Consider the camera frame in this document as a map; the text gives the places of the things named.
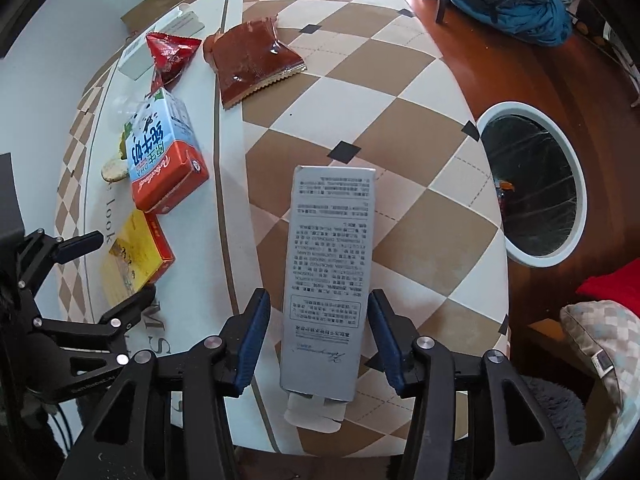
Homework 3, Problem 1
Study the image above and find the yellow and red box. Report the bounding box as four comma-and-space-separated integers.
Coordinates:
100, 208, 177, 308

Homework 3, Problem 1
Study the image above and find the pile of discarded packets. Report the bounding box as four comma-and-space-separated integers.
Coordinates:
492, 177, 516, 221

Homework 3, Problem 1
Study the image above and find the brown paper bag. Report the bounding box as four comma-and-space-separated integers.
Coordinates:
120, 0, 190, 31

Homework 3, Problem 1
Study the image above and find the brown white checked tablecloth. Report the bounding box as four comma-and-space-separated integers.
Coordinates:
55, 0, 511, 456

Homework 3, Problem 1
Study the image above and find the white card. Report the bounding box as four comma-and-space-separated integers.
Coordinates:
165, 4, 206, 36

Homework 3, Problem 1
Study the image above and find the red triangular snack packet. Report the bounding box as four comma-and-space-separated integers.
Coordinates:
145, 31, 202, 93

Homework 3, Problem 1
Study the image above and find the clear plastic wrapper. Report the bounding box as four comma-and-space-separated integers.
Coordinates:
107, 92, 151, 161

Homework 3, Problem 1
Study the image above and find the blue and dark clothes pile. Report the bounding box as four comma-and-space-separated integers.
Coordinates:
422, 0, 573, 48

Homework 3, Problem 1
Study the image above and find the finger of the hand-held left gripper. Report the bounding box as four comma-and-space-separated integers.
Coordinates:
32, 284, 157, 366
17, 230, 105, 292

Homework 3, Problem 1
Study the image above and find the brown torn snack wrapper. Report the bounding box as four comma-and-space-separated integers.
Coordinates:
202, 16, 307, 110

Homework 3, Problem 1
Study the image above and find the grey printed carton box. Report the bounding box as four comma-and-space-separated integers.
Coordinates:
279, 165, 377, 433

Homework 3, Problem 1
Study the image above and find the pale grey small box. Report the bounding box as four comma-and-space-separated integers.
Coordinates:
117, 35, 156, 81

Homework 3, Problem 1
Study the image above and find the round pale biscuit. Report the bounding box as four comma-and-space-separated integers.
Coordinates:
100, 157, 128, 183

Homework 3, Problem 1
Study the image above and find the red blanket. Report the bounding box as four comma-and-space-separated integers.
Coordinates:
575, 260, 640, 318

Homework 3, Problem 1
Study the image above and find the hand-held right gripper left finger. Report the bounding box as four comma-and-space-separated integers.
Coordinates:
57, 287, 272, 480

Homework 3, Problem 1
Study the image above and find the pastel checked pillow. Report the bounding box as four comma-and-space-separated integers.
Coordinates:
559, 300, 640, 476

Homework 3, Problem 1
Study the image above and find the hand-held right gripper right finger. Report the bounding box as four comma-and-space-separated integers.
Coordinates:
367, 289, 583, 480

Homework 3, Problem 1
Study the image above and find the white round waste bin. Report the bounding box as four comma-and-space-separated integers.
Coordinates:
472, 101, 588, 267

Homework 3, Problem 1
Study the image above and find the blue and red milk carton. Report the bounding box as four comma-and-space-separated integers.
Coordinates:
124, 87, 211, 216

